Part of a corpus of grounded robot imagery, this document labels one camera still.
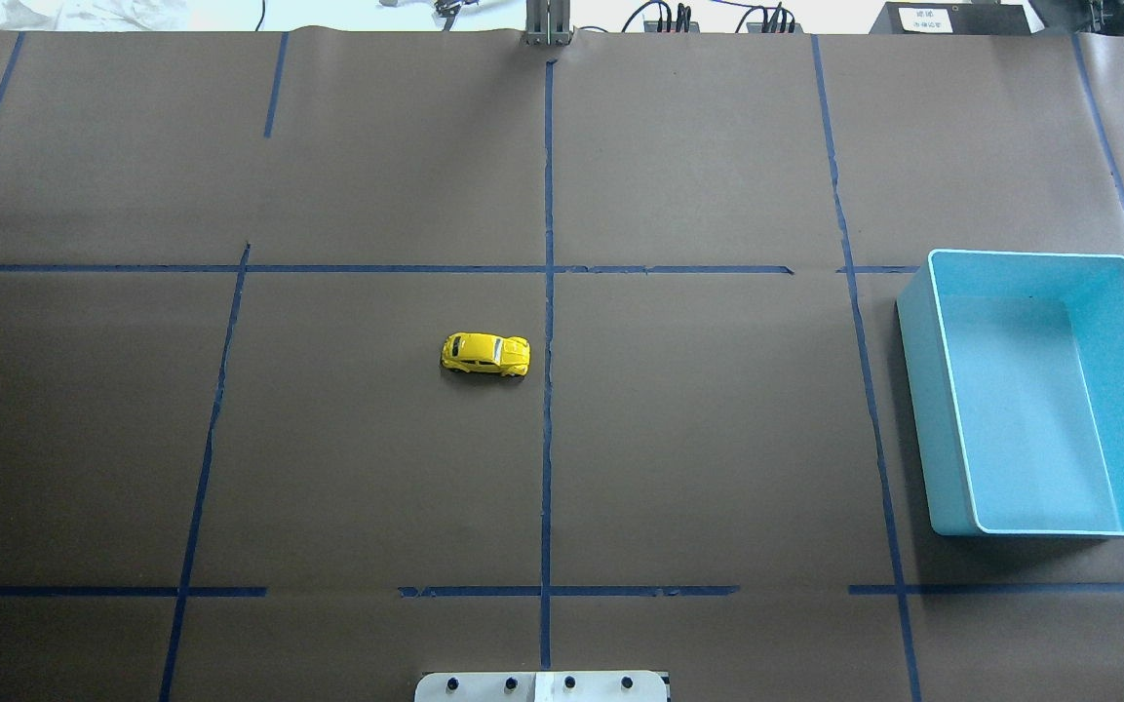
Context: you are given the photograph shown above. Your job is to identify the brown paper table cover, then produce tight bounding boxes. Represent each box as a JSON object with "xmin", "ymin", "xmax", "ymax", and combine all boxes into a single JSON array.
[{"xmin": 0, "ymin": 27, "xmax": 1124, "ymax": 701}]

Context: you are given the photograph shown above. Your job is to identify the light blue plastic bin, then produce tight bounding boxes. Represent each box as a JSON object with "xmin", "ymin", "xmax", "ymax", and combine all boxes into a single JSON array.
[{"xmin": 897, "ymin": 249, "xmax": 1124, "ymax": 538}]

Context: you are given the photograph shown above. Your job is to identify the grey aluminium camera post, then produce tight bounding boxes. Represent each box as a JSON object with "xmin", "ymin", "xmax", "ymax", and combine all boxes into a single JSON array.
[{"xmin": 523, "ymin": 0, "xmax": 573, "ymax": 46}]

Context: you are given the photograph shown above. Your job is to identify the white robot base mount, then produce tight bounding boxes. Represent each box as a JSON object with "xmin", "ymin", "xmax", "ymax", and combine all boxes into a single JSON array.
[{"xmin": 413, "ymin": 671, "xmax": 672, "ymax": 701}]

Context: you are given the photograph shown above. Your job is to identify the black box with label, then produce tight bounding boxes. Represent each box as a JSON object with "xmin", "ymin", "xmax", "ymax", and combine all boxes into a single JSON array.
[{"xmin": 869, "ymin": 1, "xmax": 1032, "ymax": 36}]

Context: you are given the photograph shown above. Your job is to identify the yellow beetle toy car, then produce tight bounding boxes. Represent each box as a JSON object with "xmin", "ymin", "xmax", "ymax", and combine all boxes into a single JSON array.
[{"xmin": 439, "ymin": 331, "xmax": 531, "ymax": 377}]

